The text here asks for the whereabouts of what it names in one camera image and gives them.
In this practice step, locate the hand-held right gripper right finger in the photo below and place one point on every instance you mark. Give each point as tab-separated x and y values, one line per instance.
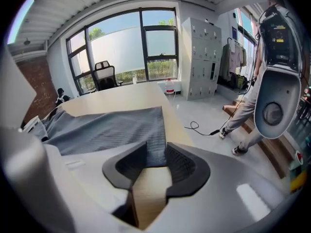
218	198

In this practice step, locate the grey robe garment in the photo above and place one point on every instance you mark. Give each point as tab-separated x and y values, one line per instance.
109	130

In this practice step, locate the small white bottle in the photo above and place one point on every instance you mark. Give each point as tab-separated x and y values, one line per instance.
134	79

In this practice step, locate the blue wall poster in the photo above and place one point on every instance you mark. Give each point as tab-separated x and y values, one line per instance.
234	32

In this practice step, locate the wooden step platform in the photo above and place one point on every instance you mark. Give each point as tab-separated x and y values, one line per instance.
267	144

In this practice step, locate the black office chair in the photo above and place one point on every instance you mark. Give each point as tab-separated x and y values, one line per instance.
104	75

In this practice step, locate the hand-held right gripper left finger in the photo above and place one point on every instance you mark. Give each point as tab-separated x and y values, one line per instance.
85	169

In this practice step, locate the white red paper cup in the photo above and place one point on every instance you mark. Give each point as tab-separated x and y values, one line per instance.
299	157

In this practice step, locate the clear water jug red cap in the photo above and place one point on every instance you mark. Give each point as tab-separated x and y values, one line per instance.
170	87

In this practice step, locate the black framed window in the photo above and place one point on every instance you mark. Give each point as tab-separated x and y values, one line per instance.
121	47

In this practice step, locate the round ceiling spot lamp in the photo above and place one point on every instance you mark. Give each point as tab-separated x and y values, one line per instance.
27	42

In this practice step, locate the yellow container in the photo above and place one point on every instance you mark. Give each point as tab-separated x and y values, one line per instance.
298	182

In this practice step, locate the clothes rack with garments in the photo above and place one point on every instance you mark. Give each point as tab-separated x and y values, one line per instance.
233	57

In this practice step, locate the white desk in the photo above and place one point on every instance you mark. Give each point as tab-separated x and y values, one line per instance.
31	125

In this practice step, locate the long ceiling light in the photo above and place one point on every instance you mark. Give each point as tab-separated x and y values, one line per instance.
20	21

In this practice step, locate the grey locker cabinet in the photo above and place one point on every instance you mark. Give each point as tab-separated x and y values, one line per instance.
201	57

